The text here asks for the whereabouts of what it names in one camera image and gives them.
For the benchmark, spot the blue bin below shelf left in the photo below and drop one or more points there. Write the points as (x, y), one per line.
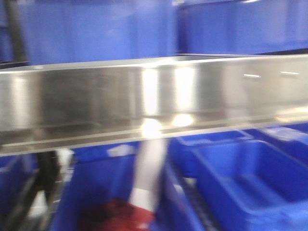
(106, 172)

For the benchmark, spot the blue bin behind shelf centre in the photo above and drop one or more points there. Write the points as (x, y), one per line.
(65, 31)

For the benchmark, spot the red item in lower bin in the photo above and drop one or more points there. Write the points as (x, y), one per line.
(115, 215)

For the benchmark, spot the white post below shelf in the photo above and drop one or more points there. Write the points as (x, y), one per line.
(147, 174)

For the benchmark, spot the blue bin behind shelf right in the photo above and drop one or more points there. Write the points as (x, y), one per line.
(243, 26)

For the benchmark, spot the black shelf upright post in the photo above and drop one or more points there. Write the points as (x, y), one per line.
(15, 32)

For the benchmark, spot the blue bin below shelf right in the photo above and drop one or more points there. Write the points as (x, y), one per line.
(245, 180)

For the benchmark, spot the blue bin below shelf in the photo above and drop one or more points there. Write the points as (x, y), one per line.
(245, 180)
(106, 172)

